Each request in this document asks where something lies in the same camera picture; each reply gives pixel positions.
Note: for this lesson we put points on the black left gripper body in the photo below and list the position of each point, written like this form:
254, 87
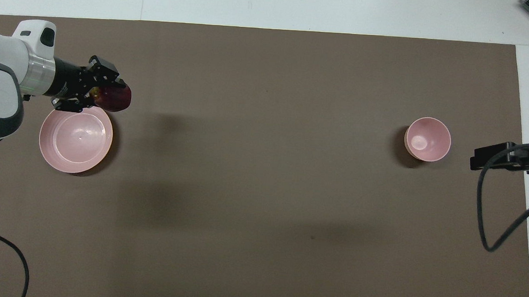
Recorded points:
71, 82

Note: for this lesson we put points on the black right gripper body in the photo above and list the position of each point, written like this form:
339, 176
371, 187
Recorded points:
501, 156

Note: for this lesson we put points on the dark red apple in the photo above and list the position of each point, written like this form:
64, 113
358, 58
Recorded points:
117, 99

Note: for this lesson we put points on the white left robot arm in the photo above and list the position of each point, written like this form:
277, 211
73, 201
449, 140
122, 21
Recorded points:
0, 89

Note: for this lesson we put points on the pink plate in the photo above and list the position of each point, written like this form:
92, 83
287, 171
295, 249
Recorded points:
74, 143

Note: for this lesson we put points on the pink bowl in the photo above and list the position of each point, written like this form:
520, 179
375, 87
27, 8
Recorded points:
428, 139

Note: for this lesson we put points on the brown table mat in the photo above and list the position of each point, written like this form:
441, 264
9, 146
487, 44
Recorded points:
266, 121

